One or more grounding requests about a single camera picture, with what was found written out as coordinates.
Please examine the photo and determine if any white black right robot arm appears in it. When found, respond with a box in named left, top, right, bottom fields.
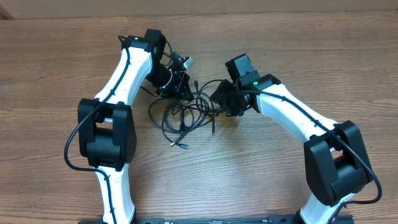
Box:
left=210, top=54, right=374, bottom=223

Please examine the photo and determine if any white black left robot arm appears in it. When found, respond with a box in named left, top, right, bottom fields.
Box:
left=75, top=29, right=193, bottom=223

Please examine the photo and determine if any black cable with USB-A plug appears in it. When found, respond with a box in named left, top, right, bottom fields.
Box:
left=161, top=79, right=224, bottom=147

